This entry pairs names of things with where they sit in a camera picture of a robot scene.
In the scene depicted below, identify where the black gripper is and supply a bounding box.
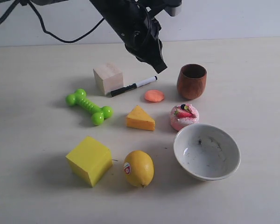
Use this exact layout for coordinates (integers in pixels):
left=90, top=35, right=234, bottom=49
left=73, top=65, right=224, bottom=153
left=91, top=0, right=167, bottom=73

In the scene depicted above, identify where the orange putty blob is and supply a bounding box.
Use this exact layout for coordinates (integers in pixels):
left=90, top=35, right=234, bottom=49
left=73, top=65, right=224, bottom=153
left=144, top=90, right=165, bottom=102

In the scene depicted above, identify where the brown wooden cup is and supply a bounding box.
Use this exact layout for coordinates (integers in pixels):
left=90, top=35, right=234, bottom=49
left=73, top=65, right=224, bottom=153
left=176, top=64, right=207, bottom=100

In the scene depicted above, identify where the light wooden cube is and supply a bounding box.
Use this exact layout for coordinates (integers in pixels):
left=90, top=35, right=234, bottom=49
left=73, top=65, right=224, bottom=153
left=93, top=63, right=124, bottom=96

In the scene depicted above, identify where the black and white marker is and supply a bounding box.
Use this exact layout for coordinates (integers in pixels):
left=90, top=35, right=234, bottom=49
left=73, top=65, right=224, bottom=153
left=110, top=76, right=158, bottom=97

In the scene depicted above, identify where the pink strawberry cake toy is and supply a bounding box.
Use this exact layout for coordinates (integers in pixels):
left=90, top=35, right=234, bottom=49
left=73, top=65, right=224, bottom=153
left=170, top=104, right=200, bottom=131

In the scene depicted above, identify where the yellow cheese wedge toy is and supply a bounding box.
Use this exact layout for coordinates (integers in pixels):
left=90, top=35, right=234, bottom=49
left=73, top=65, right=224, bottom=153
left=126, top=105, right=155, bottom=131

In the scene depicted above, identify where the green toy dog bone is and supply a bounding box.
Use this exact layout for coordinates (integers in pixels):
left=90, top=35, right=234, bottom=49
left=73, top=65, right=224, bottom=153
left=65, top=88, right=113, bottom=126

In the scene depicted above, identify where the white ceramic bowl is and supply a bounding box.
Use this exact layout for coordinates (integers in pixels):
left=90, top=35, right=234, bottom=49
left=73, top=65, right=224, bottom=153
left=173, top=124, right=241, bottom=181

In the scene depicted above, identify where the yellow lemon with sticker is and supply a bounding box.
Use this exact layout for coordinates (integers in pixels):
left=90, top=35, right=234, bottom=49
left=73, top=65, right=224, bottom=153
left=123, top=150, right=154, bottom=188

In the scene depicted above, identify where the yellow foam block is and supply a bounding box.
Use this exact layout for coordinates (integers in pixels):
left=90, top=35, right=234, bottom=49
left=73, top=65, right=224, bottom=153
left=66, top=136, right=112, bottom=188

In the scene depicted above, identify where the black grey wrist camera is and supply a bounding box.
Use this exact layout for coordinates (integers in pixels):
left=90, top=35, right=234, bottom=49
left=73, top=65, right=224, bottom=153
left=138, top=0, right=182, bottom=17

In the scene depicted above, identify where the black cable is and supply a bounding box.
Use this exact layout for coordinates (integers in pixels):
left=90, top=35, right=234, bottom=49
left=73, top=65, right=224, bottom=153
left=0, top=0, right=107, bottom=44

